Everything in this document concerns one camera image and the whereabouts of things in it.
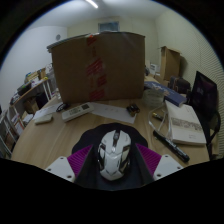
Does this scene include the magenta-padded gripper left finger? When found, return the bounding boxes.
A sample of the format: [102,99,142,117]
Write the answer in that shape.
[45,143,100,188]

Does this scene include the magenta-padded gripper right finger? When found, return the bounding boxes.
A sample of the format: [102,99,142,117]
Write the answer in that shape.
[130,142,185,185]

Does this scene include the white and silver computer mouse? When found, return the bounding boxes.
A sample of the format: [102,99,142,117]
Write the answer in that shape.
[97,129,133,182]

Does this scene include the black mouse pad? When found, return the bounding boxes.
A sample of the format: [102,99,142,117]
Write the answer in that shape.
[71,122,150,192]

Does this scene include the black marker pen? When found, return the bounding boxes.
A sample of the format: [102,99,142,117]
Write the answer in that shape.
[152,129,191,164]

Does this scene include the open white book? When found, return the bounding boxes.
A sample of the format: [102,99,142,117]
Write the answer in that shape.
[164,99,208,147]

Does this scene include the white remote control with display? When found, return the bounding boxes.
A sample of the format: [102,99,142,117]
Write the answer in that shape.
[61,102,95,123]

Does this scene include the white paper sheet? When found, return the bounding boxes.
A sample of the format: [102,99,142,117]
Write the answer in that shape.
[89,101,138,125]

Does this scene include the blue book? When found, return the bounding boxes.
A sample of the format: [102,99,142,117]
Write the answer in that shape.
[143,80,188,108]

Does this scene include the dark screen with purple glow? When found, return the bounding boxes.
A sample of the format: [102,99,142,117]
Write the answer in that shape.
[191,70,220,125]

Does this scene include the wooden desk with white legs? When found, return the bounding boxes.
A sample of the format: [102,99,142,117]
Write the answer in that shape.
[9,77,57,116]

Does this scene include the large brown cardboard box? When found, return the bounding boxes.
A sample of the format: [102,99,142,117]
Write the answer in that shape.
[46,31,147,104]

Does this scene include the small brown cardboard box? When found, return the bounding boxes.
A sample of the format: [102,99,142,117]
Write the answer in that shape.
[159,45,183,82]

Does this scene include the ceiling light tube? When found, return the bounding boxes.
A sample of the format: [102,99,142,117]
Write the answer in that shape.
[85,0,100,10]

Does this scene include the white cable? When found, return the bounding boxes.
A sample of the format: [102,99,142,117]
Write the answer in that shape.
[147,102,168,135]

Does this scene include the black coiled cable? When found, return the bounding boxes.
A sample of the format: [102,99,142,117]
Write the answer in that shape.
[55,102,71,113]

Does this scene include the framed wall picture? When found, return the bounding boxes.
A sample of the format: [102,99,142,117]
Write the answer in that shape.
[97,21,121,34]

